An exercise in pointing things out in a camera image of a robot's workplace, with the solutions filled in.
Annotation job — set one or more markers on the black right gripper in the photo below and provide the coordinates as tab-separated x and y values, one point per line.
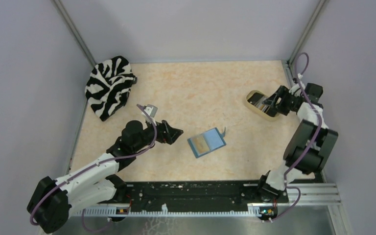
281	92

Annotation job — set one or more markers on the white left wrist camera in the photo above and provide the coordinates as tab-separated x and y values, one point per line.
151	110

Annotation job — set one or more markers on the beige card tray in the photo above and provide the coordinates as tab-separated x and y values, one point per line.
271	115

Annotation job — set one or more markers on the teal leather card holder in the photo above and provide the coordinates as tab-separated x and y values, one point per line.
207	142

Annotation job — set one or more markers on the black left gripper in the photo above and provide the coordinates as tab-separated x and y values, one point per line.
171	134

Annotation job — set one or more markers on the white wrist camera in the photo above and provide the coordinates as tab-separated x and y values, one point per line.
151	110
296	82

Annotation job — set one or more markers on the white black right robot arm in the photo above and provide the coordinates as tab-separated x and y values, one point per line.
311	144

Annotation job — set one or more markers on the aluminium frame rail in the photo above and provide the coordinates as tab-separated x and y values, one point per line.
311	194

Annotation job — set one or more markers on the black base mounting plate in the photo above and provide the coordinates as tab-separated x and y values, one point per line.
189	196

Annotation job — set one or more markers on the zebra striped cloth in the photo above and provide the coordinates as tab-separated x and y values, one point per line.
109	86

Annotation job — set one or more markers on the cards in tray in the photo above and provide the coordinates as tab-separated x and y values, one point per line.
256	100

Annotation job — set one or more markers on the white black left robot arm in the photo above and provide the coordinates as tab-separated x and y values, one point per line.
54	201

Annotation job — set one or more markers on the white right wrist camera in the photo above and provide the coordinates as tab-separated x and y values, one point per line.
296	82

